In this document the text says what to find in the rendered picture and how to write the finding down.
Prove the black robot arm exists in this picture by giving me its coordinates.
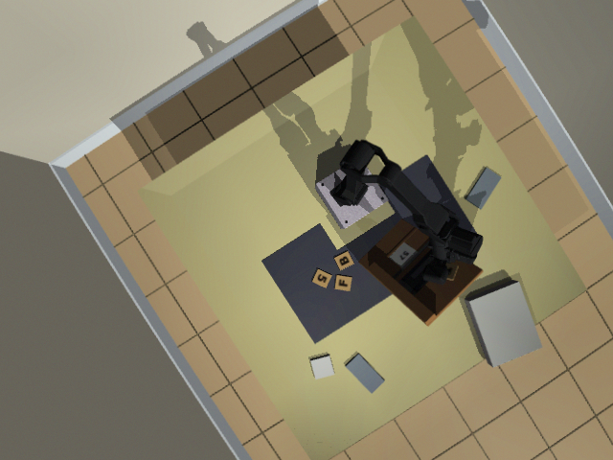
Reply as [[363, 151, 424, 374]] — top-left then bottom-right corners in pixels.
[[330, 139, 484, 265]]

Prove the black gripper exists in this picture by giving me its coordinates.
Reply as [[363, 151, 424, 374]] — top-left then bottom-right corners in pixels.
[[421, 242, 452, 286]]

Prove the tan letter tile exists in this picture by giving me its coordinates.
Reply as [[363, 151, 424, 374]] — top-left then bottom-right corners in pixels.
[[334, 251, 353, 270], [334, 275, 352, 291], [312, 269, 332, 288], [446, 264, 459, 281]]

